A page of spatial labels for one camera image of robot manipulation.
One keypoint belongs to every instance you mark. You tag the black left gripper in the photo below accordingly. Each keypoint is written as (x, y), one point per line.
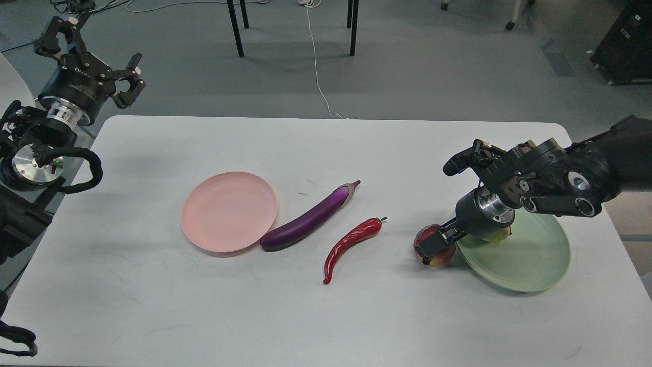
(75, 87)

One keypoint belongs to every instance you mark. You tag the chair caster legs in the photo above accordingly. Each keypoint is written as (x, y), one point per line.
(510, 11)

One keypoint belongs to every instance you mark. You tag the red chili pepper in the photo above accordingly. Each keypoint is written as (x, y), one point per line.
(363, 231)

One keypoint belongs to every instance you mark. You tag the pink plate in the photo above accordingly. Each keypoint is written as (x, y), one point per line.
(229, 212)

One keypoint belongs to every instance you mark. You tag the green plate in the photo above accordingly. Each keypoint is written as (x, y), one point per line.
(535, 257)

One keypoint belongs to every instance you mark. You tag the black table legs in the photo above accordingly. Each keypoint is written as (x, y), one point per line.
(289, 27)

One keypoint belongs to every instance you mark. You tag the black equipment case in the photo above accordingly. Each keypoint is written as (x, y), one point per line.
(623, 56)

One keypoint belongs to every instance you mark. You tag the red pomegranate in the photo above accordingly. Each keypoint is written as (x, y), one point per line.
(442, 257)

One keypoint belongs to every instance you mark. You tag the yellow-green guava fruit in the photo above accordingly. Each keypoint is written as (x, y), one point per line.
(493, 238)

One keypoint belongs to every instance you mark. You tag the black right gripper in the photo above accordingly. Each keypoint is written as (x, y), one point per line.
(479, 213)

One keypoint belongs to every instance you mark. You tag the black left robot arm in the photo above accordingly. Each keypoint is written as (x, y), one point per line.
(39, 155)

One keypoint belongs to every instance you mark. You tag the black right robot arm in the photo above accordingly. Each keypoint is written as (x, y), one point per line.
(543, 179)

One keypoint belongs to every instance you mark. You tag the white chair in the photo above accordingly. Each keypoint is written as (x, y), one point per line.
(13, 87)

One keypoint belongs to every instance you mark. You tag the purple eggplant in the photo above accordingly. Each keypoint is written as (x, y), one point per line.
(299, 228)

